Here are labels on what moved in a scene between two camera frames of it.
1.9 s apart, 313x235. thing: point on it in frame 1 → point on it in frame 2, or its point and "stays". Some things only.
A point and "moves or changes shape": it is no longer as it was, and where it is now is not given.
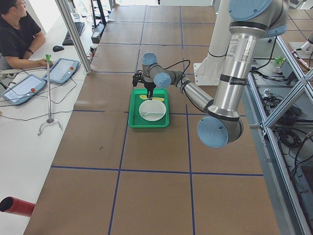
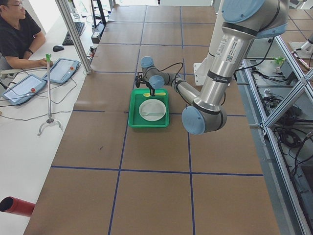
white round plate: [152, 110] stays
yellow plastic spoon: [145, 97] moves or changes shape
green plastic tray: [135, 121] stays
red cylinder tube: [11, 204] stays
